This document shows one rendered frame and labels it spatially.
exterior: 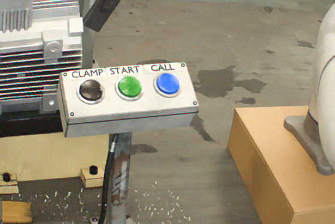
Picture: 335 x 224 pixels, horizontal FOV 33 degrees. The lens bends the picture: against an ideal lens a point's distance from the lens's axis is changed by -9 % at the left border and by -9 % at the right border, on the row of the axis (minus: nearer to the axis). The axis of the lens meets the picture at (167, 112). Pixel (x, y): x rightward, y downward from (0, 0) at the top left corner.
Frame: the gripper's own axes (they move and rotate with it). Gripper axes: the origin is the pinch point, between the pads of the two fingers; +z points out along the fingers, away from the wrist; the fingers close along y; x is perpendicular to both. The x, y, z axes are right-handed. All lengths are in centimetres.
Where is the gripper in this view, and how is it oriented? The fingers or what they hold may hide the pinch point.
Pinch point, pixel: (102, 8)
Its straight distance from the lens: 89.6
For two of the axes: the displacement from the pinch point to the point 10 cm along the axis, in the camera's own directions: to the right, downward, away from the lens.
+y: 3.3, 5.2, -7.9
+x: 7.6, 3.5, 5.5
